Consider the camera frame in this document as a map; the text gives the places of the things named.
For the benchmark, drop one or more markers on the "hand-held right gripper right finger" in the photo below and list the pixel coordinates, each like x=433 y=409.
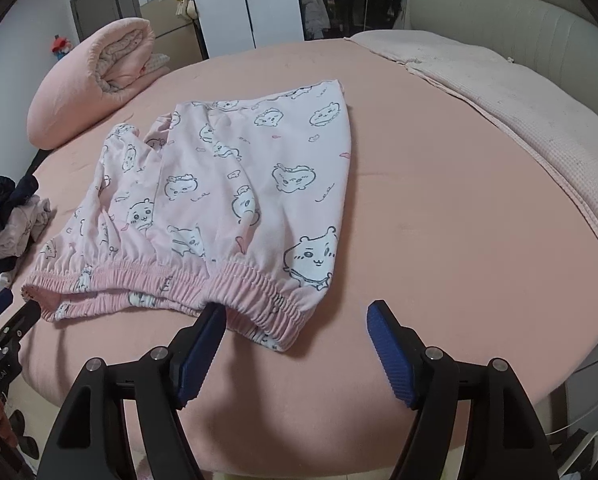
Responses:
x=389 y=355

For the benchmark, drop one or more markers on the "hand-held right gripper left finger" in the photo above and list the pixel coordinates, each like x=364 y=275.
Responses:
x=199 y=360

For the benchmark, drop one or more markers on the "pink printed pajama pants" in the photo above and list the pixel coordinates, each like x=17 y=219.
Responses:
x=229 y=185

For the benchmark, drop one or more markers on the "beige clothes pile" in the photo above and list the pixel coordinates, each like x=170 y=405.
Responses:
x=21 y=230

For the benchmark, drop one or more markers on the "hanging clothes in closet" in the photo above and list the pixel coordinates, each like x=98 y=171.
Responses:
x=319 y=0

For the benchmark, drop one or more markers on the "person's left hand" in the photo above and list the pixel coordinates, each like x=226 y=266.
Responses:
x=1 y=422

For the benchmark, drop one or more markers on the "navy cloth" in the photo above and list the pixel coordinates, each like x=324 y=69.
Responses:
x=1 y=200

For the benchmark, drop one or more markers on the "bed with pink sheet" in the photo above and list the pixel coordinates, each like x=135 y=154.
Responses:
x=454 y=260

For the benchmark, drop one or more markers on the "rolled pink quilt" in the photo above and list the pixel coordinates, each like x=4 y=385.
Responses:
x=69 y=95

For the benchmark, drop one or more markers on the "red plush toy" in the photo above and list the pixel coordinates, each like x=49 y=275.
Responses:
x=59 y=45

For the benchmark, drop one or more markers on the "pink checked pillow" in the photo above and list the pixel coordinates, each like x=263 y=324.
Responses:
x=156 y=65

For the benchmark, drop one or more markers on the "beige cabinet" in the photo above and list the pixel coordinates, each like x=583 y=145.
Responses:
x=169 y=22

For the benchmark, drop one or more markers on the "cream padded headboard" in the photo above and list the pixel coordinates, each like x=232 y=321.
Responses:
x=504 y=25

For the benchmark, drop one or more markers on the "white wardrobe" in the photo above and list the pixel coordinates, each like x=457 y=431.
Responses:
x=229 y=5

